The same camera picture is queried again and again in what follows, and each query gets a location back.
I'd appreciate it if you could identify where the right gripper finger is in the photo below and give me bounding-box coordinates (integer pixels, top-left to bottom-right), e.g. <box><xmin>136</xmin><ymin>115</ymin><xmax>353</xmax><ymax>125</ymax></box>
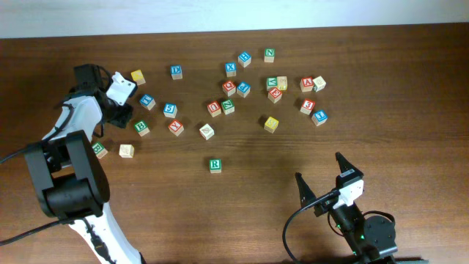
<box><xmin>295</xmin><ymin>172</ymin><xmax>317</xmax><ymax>208</ymax></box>
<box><xmin>335</xmin><ymin>152</ymin><xmax>354</xmax><ymax>177</ymax></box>

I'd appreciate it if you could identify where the yellow S block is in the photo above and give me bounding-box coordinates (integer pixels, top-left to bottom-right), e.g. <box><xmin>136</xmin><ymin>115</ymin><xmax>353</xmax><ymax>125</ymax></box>
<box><xmin>264</xmin><ymin>117</ymin><xmax>279</xmax><ymax>133</ymax></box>

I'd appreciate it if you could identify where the green R letter block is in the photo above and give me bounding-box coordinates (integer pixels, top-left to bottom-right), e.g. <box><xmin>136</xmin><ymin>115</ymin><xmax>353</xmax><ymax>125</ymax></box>
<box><xmin>209</xmin><ymin>159</ymin><xmax>222</xmax><ymax>174</ymax></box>

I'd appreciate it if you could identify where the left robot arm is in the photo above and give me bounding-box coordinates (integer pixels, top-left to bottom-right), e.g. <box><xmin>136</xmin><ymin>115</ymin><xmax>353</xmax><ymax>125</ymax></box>
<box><xmin>24</xmin><ymin>64</ymin><xmax>144</xmax><ymax>263</ymax></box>

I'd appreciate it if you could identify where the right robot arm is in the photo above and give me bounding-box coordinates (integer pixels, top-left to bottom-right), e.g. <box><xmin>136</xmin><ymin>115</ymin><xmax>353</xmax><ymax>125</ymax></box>
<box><xmin>282</xmin><ymin>153</ymin><xmax>398</xmax><ymax>263</ymax></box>

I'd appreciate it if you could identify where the plain yellow top block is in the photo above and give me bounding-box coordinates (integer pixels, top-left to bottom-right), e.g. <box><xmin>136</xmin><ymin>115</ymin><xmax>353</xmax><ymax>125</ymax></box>
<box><xmin>131</xmin><ymin>70</ymin><xmax>146</xmax><ymax>85</ymax></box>

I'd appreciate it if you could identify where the blue 1 number block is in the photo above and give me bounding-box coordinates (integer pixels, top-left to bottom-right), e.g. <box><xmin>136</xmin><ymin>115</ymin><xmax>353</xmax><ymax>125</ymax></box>
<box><xmin>311</xmin><ymin>110</ymin><xmax>328</xmax><ymax>126</ymax></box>

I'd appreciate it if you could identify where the blue T letter block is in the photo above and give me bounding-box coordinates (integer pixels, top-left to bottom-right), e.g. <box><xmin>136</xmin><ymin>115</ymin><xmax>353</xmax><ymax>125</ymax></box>
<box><xmin>139</xmin><ymin>94</ymin><xmax>156</xmax><ymax>110</ymax></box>

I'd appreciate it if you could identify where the green E letter block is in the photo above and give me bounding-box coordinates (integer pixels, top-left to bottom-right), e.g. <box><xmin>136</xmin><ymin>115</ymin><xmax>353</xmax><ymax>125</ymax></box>
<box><xmin>92</xmin><ymin>142</ymin><xmax>108</xmax><ymax>159</ymax></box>

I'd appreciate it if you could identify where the green B letter block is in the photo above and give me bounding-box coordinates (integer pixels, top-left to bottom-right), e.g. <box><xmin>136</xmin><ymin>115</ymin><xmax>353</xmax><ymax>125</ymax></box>
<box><xmin>134</xmin><ymin>120</ymin><xmax>150</xmax><ymax>136</ymax></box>

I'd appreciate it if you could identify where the red 3 number block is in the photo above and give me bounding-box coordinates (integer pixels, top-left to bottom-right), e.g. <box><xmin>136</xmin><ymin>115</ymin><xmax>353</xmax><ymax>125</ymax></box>
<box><xmin>300</xmin><ymin>99</ymin><xmax>316</xmax><ymax>115</ymax></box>

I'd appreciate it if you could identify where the natural picture block left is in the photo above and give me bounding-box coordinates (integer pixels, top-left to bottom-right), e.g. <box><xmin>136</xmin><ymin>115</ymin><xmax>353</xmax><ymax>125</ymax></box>
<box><xmin>119</xmin><ymin>144</ymin><xmax>135</xmax><ymax>158</ymax></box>

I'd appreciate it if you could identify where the white picture block right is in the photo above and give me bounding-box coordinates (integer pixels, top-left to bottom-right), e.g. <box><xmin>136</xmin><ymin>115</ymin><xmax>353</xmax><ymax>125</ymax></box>
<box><xmin>313</xmin><ymin>76</ymin><xmax>326</xmax><ymax>92</ymax></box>

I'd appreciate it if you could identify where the blue 5 number block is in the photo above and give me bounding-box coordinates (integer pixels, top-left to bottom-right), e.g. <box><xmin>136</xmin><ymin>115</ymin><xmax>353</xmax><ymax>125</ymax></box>
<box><xmin>163</xmin><ymin>103</ymin><xmax>177</xmax><ymax>118</ymax></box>

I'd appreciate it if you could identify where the blue D letter block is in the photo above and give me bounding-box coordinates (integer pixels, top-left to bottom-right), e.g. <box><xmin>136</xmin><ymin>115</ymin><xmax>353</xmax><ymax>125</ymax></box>
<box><xmin>170</xmin><ymin>65</ymin><xmax>182</xmax><ymax>80</ymax></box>

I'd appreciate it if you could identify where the red A letter block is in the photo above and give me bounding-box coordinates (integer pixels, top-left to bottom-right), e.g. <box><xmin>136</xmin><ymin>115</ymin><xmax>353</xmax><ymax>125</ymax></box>
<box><xmin>300</xmin><ymin>76</ymin><xmax>314</xmax><ymax>92</ymax></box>

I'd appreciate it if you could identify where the red Y letter block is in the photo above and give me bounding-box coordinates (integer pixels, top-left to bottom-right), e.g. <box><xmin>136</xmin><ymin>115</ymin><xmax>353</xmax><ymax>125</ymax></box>
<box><xmin>169</xmin><ymin>120</ymin><xmax>184</xmax><ymax>136</ymax></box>

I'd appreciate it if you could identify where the red E letter block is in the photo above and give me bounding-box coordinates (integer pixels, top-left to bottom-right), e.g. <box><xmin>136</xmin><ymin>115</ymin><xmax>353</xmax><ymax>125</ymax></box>
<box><xmin>267</xmin><ymin>87</ymin><xmax>283</xmax><ymax>103</ymax></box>

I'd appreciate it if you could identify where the yellow edged natural block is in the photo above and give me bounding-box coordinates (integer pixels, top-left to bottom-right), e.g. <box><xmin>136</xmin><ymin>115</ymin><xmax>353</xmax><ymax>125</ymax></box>
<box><xmin>277</xmin><ymin>76</ymin><xmax>288</xmax><ymax>91</ymax></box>

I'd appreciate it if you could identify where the green V letter block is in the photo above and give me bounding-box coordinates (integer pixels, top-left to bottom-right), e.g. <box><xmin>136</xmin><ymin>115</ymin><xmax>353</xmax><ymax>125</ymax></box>
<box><xmin>266</xmin><ymin>77</ymin><xmax>278</xmax><ymax>91</ymax></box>

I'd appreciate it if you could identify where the green Z letter block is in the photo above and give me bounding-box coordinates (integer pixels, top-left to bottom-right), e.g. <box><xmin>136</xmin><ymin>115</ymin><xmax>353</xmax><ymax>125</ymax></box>
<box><xmin>221</xmin><ymin>99</ymin><xmax>235</xmax><ymax>115</ymax></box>

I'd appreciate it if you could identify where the white leaf picture block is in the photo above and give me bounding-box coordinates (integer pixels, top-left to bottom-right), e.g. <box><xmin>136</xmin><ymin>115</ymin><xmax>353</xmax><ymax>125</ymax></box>
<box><xmin>199</xmin><ymin>124</ymin><xmax>215</xmax><ymax>140</ymax></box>

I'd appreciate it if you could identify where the blue P letter block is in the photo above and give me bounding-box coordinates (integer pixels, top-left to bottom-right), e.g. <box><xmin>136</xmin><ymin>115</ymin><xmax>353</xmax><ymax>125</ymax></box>
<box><xmin>237</xmin><ymin>81</ymin><xmax>251</xmax><ymax>98</ymax></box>

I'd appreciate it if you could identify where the red U letter block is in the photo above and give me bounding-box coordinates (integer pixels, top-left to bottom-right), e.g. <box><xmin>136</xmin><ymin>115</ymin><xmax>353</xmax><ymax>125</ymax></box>
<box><xmin>207</xmin><ymin>101</ymin><xmax>221</xmax><ymax>117</ymax></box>

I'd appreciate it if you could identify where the red Q letter block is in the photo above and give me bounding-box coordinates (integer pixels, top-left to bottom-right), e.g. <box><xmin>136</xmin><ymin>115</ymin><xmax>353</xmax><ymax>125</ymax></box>
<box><xmin>222</xmin><ymin>81</ymin><xmax>237</xmax><ymax>97</ymax></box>

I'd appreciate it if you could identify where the green N letter block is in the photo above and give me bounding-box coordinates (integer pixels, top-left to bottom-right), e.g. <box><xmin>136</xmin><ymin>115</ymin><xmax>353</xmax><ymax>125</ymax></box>
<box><xmin>264</xmin><ymin>48</ymin><xmax>276</xmax><ymax>63</ymax></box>

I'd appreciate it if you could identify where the blue X letter block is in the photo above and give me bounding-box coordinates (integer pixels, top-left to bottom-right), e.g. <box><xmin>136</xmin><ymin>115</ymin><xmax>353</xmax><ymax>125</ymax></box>
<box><xmin>225</xmin><ymin>62</ymin><xmax>237</xmax><ymax>77</ymax></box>

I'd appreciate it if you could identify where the blue H letter block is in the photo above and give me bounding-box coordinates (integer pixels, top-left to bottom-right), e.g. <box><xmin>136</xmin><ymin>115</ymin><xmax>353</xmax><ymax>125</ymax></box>
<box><xmin>238</xmin><ymin>51</ymin><xmax>252</xmax><ymax>67</ymax></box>

